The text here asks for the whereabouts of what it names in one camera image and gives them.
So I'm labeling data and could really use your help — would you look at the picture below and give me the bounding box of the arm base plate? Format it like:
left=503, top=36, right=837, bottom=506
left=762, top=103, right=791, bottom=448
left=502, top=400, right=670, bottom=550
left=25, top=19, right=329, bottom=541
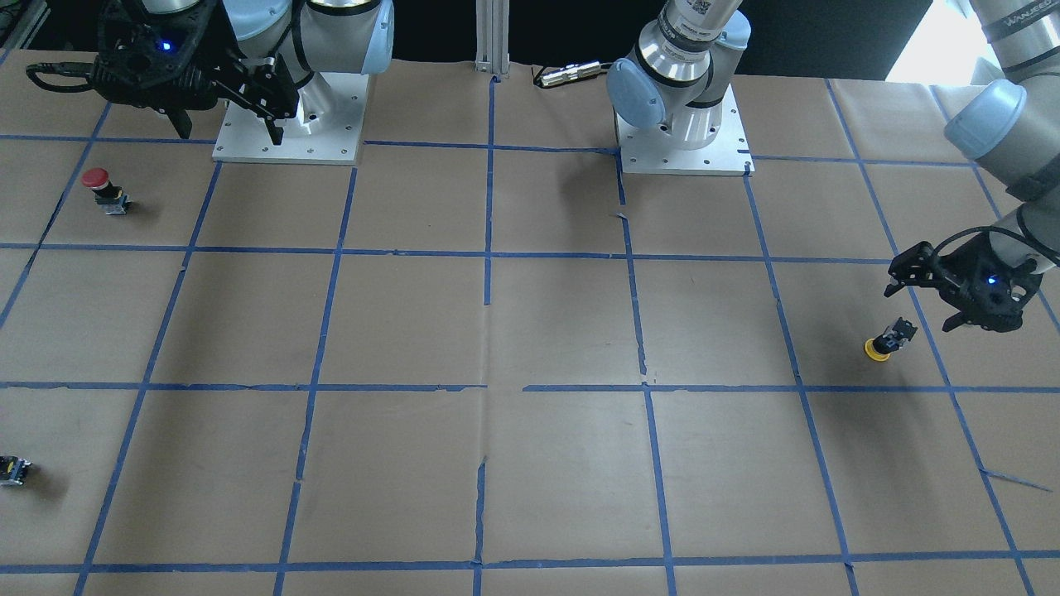
left=212, top=72, right=373, bottom=166
left=614, top=85, right=756, bottom=176

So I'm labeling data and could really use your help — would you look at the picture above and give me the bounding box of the yellow push button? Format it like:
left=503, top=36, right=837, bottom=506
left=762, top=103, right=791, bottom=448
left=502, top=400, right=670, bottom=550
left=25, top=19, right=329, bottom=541
left=863, top=317, right=918, bottom=363

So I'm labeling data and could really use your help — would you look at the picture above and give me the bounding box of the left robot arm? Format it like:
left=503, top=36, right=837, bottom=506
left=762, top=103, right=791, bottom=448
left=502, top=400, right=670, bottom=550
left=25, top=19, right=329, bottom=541
left=884, top=1, right=1059, bottom=333

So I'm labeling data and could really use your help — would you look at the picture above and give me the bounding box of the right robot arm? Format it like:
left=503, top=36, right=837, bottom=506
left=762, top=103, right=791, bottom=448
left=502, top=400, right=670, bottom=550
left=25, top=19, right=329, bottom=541
left=86, top=1, right=395, bottom=146

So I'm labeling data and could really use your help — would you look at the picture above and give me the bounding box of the red push button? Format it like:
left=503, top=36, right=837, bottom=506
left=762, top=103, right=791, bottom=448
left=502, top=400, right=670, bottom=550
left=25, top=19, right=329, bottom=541
left=80, top=166, right=130, bottom=215

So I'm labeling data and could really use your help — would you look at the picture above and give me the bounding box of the aluminium frame post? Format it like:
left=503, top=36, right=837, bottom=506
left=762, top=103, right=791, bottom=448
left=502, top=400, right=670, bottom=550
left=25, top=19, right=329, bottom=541
left=475, top=0, right=511, bottom=78

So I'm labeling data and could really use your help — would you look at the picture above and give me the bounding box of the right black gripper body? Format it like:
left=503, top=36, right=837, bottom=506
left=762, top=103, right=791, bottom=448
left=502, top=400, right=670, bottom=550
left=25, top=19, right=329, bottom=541
left=89, top=1, right=241, bottom=112

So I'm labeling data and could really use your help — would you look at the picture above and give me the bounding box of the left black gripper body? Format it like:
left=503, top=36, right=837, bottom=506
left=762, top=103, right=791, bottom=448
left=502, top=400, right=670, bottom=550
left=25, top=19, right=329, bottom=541
left=937, top=233, right=1043, bottom=333

